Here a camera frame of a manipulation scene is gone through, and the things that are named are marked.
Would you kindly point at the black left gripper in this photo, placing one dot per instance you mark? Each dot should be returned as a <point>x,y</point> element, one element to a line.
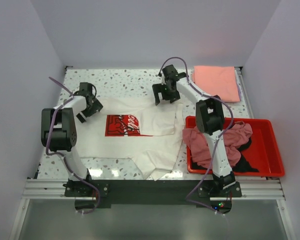
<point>96,107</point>

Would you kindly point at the folded salmon pink t shirt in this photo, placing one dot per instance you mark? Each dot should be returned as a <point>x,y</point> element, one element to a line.
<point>217,80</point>

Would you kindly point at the dusty pink crumpled t shirt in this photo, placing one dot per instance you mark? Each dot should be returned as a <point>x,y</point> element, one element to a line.
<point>236,139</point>

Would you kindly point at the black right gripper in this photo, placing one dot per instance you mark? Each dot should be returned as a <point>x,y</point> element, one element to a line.
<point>159,88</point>

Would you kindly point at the black t shirt in bin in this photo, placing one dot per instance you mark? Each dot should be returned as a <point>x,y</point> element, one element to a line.
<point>201,158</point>

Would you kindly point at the red plastic bin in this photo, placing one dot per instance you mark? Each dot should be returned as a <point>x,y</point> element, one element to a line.
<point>263,153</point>

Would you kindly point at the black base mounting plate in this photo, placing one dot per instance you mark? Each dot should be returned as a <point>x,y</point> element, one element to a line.
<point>104,194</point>

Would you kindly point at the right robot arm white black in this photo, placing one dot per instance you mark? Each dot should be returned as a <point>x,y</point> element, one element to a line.
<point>209,116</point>

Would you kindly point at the white printed t shirt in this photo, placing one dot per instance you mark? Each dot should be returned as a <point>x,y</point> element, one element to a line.
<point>137,129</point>

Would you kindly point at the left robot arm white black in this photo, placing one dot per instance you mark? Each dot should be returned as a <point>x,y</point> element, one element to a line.
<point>59,135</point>

